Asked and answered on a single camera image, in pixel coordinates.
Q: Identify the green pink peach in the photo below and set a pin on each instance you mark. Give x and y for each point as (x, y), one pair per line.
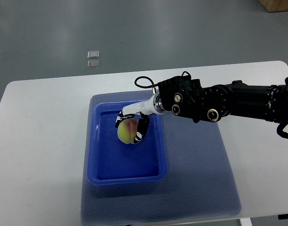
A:
(127, 129)

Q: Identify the grey blue textured mat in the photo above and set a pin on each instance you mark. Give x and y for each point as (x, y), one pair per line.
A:
(199, 182)

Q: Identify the upper metal floor plate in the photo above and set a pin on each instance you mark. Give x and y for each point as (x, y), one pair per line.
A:
(93, 54)

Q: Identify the blue plastic tray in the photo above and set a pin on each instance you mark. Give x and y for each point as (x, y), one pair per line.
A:
(111, 162)

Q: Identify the cardboard box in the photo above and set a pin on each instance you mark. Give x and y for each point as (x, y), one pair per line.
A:
(275, 5)

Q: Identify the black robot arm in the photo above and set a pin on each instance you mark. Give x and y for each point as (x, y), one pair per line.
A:
(185, 97)

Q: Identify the metal floor plate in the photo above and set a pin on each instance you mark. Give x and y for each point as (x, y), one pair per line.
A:
(93, 64)
(93, 54)

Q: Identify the white table leg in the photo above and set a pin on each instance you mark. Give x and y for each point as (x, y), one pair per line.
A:
(245, 222)

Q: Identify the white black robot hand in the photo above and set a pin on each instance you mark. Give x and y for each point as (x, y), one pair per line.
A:
(141, 111)

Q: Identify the lower metal floor plate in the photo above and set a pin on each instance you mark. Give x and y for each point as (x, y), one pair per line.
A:
(93, 64)

